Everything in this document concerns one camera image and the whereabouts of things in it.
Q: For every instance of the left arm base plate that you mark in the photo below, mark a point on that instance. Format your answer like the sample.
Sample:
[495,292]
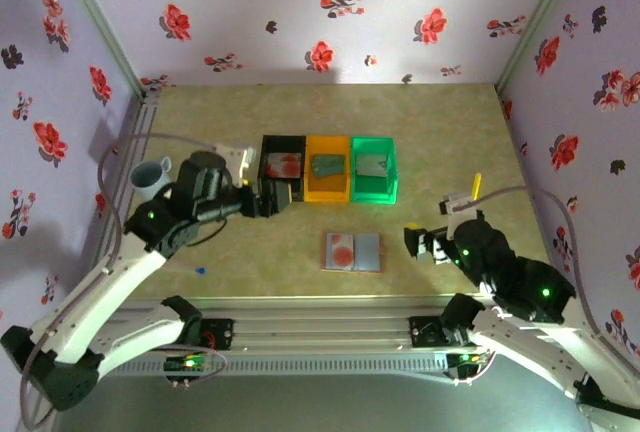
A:
[222,332]

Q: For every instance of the red flower credit card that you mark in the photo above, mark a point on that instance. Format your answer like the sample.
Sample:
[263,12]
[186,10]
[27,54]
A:
[341,252]
[294,164]
[272,168]

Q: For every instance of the black plastic bin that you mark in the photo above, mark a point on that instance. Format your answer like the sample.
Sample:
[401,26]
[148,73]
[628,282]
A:
[265,189]

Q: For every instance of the orange plastic bin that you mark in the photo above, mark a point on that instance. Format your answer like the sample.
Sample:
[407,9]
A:
[327,189]

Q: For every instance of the pink card holder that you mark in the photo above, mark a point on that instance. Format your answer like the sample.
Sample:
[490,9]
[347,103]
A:
[367,252]

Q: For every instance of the green plastic bin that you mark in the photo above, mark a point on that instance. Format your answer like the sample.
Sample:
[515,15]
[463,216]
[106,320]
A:
[372,191]

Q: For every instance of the aluminium side rail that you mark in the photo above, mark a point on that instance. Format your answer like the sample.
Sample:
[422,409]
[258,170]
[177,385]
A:
[146,117]

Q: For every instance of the left controller board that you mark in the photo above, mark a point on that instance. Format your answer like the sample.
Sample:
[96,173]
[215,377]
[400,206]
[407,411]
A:
[187,363]

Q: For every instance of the yellow marker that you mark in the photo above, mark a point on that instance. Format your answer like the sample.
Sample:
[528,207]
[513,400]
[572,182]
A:
[476,184]

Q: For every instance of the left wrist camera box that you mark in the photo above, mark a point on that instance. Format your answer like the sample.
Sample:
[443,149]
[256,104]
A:
[235,157]

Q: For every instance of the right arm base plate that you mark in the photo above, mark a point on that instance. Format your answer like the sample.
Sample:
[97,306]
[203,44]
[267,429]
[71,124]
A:
[420,332]

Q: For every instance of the clear tube with blue cap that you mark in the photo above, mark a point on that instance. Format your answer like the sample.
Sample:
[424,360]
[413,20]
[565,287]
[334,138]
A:
[201,270]

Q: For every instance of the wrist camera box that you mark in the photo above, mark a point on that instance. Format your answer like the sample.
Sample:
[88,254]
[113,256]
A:
[235,157]
[462,207]

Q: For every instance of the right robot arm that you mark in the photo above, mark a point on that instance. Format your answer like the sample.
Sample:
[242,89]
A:
[525,352]

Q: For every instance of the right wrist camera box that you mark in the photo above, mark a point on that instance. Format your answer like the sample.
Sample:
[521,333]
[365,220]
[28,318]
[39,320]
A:
[462,207]

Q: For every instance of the right controller board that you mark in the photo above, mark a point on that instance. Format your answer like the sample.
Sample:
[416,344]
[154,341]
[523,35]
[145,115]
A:
[465,358]

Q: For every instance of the aluminium corner post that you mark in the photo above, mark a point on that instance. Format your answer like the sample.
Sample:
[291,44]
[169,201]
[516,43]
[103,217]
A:
[536,22]
[102,22]

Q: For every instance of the grey VIP credit card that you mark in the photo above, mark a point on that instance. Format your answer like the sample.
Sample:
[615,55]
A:
[370,166]

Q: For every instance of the aluminium frame rail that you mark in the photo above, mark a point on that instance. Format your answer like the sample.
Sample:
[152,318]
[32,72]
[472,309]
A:
[320,322]

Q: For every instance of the controller board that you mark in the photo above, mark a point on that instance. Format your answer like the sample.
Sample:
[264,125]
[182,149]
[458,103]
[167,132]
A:
[465,358]
[187,363]

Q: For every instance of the light blue mug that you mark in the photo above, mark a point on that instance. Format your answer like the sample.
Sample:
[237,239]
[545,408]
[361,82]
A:
[147,177]

